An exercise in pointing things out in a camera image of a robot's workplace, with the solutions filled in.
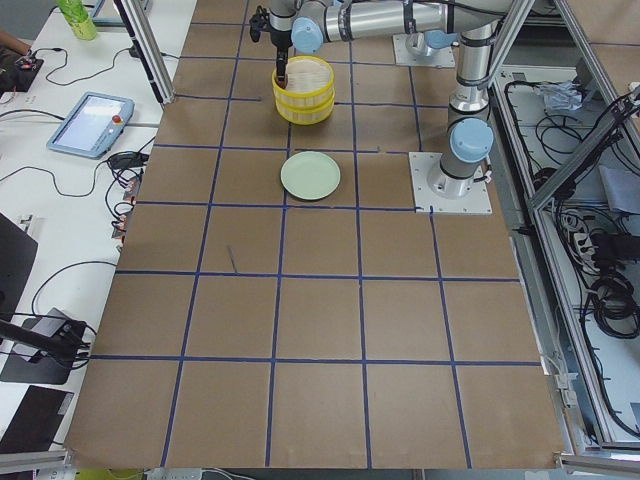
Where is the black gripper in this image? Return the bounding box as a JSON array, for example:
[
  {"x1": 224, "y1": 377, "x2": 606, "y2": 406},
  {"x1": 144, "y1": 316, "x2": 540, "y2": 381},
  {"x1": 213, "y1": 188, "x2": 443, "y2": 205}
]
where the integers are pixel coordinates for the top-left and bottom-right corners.
[{"x1": 269, "y1": 27, "x2": 292, "y2": 85}]

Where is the yellow steamer basket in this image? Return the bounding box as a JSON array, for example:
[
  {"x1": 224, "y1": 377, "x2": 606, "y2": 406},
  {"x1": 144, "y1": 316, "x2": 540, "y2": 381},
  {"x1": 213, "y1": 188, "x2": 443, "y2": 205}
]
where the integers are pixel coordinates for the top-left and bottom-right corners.
[
  {"x1": 272, "y1": 56, "x2": 335, "y2": 109},
  {"x1": 275, "y1": 96, "x2": 335, "y2": 125}
]

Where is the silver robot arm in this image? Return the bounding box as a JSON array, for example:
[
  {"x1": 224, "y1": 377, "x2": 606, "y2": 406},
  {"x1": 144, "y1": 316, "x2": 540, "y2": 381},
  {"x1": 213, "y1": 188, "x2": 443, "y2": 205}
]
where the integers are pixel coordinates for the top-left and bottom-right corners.
[{"x1": 249, "y1": 1, "x2": 532, "y2": 200}]

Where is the mint green plate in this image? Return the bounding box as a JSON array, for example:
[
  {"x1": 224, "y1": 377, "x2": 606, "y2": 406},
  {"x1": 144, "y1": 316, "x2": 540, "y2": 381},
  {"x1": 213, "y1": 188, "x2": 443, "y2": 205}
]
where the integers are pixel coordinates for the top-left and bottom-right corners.
[{"x1": 280, "y1": 151, "x2": 341, "y2": 201}]

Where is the blue teach pendant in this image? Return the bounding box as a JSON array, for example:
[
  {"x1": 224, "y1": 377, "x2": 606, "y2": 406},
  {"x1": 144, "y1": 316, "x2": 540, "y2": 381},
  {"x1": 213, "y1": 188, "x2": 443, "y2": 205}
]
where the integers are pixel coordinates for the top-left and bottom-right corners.
[{"x1": 46, "y1": 92, "x2": 135, "y2": 159}]

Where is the green drink bottle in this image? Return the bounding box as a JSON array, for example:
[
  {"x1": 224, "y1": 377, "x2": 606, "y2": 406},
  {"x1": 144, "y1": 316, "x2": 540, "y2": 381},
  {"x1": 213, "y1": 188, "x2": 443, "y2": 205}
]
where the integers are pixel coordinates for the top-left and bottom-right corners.
[{"x1": 57, "y1": 0, "x2": 97, "y2": 41}]

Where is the aluminium frame post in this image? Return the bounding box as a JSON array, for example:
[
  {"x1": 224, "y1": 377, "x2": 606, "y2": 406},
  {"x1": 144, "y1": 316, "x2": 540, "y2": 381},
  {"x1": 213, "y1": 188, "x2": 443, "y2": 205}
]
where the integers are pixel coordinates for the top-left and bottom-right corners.
[{"x1": 114, "y1": 0, "x2": 175, "y2": 105}]

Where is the black camera stand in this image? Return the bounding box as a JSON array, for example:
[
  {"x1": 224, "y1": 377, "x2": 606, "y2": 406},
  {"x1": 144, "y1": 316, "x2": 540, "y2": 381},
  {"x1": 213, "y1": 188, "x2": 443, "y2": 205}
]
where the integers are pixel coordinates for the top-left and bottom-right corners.
[{"x1": 1, "y1": 308, "x2": 96, "y2": 371}]

